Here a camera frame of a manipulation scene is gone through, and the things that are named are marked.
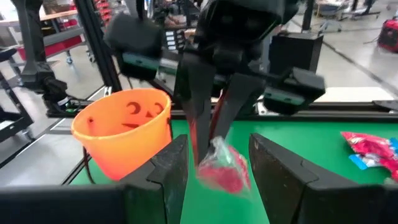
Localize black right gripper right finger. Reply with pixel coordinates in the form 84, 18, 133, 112
248, 133, 398, 224

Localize clear red candy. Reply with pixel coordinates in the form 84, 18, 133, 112
197, 136, 252, 196

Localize orange pumpkin face bucket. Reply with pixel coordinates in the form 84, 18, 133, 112
70, 87, 173, 185

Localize wooden workbench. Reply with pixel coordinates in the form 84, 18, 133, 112
0, 9, 78, 28

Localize black labelled drawer rack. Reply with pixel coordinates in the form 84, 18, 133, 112
164, 28, 188, 53

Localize green table mat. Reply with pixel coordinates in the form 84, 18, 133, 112
70, 119, 398, 224

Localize black box cabinet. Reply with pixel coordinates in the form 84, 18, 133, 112
268, 32, 325, 75

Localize red tool cabinet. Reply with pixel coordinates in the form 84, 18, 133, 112
17, 34, 85, 60

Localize black cart frame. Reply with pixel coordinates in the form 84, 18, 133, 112
0, 46, 35, 144

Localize red Skittles candy pack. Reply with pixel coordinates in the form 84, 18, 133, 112
377, 156, 398, 184
340, 131, 396, 160

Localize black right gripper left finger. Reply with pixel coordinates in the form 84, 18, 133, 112
0, 134, 190, 224

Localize red storage bins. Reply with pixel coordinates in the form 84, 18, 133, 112
93, 0, 113, 27

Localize red bag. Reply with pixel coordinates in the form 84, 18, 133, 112
377, 17, 398, 53

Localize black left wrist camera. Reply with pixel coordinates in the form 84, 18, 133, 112
203, 0, 299, 43

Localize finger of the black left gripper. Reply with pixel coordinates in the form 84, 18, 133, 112
213, 66, 326, 141
104, 14, 216, 165

